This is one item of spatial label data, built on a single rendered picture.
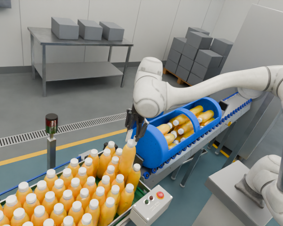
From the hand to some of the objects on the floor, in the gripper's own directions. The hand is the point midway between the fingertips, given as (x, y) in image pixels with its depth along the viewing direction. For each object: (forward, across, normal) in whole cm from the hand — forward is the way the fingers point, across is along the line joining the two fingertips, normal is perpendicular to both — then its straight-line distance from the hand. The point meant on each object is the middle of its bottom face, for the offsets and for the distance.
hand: (132, 138), depth 107 cm
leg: (+132, 0, -222) cm, 258 cm away
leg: (+132, +13, -124) cm, 181 cm away
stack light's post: (+132, +41, +20) cm, 140 cm away
